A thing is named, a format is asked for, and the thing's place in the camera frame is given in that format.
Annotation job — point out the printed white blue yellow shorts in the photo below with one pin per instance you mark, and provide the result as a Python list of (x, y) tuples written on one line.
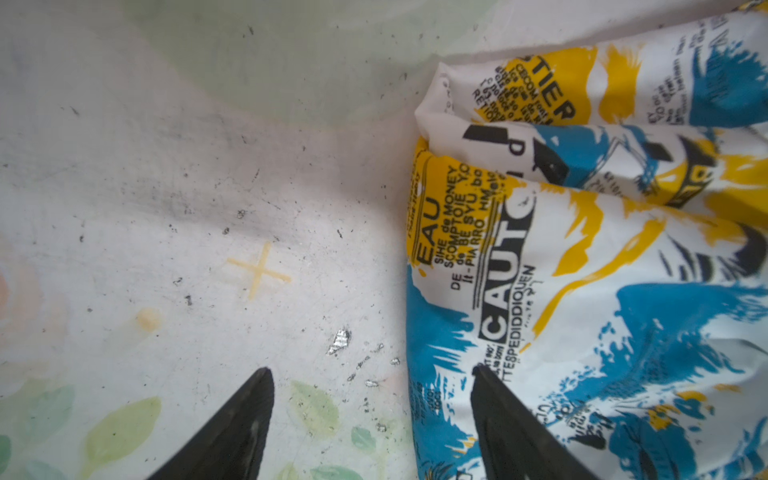
[(590, 225)]

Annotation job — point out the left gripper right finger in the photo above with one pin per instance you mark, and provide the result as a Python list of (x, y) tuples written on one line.
[(513, 444)]

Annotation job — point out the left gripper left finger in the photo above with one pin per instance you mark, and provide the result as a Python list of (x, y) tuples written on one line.
[(232, 443)]

